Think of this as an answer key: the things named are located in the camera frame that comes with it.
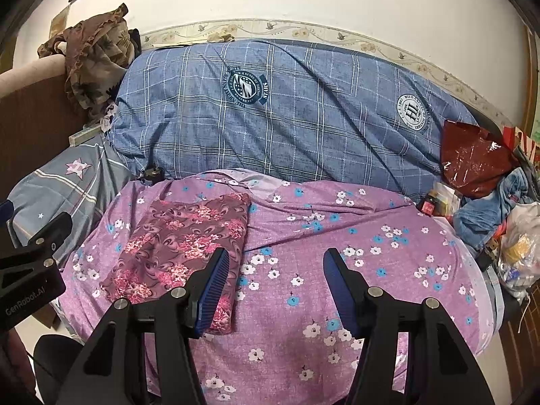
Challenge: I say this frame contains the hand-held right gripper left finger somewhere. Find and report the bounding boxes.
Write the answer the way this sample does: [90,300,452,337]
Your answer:
[57,248,231,405]

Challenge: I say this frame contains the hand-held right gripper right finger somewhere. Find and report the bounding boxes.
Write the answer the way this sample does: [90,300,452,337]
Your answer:
[323,248,496,405]

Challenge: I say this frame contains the maroon floral garment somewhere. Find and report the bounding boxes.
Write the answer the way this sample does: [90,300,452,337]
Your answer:
[100,193,250,334]

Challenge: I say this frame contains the person's left forearm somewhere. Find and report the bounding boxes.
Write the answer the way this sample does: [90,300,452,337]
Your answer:
[0,331,41,405]

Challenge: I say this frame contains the blue denim clothes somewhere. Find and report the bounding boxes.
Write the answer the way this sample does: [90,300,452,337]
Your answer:
[453,168,534,249]

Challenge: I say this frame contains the grey striped star pillow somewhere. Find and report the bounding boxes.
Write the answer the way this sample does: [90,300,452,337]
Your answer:
[8,135,131,268]

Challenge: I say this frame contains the black round stool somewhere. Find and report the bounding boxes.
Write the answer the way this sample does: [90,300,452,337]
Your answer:
[33,334,85,405]

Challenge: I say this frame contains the purple floral bed sheet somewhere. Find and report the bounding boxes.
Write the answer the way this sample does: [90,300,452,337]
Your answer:
[57,169,494,405]

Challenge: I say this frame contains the brown wooden headboard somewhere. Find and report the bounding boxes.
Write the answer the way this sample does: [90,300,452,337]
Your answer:
[0,55,91,203]

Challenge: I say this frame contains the pale wooden stick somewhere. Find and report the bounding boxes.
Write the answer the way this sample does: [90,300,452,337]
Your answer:
[69,124,107,147]

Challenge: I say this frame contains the small dark bottle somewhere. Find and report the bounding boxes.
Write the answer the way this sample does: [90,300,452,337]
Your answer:
[415,193,441,219]

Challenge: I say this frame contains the clear plastic bag with packets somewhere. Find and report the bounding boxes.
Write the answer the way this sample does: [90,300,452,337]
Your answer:
[426,181,465,220]

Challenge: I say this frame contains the blue plaid quilt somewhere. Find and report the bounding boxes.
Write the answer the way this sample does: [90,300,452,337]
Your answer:
[107,39,479,203]

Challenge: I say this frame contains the brown floral cloth pile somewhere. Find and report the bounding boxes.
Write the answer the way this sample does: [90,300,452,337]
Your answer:
[37,3,142,121]

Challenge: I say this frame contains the white plastic bag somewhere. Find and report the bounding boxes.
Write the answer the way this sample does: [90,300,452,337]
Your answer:
[495,202,540,300]

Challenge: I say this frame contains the brown wooden cabinet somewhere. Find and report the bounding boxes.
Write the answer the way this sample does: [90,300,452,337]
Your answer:
[500,295,540,389]

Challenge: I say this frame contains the red plastic bag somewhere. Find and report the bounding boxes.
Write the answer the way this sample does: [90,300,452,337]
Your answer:
[440,120,521,199]

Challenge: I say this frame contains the red and white box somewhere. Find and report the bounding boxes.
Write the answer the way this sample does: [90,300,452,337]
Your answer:
[512,127,540,161]

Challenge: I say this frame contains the wooden framed picture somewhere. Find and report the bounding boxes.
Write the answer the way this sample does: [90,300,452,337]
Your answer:
[523,21,540,140]

